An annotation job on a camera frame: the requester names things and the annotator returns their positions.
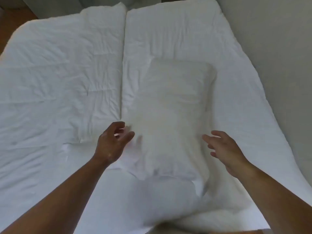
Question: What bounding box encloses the person's left hand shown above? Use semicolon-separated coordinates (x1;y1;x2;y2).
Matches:
93;121;135;166

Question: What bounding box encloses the white duvet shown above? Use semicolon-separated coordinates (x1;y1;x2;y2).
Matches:
121;0;312;234
0;2;128;200

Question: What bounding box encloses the person's right forearm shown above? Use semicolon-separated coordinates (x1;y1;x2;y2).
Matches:
237;163;312;234

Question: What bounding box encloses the person's left forearm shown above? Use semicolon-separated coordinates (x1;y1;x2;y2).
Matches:
0;155;109;234

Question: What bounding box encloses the white pillow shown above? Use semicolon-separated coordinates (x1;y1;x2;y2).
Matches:
117;57;218;199

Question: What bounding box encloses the person's right hand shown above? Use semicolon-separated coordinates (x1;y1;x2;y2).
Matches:
202;130;252;179

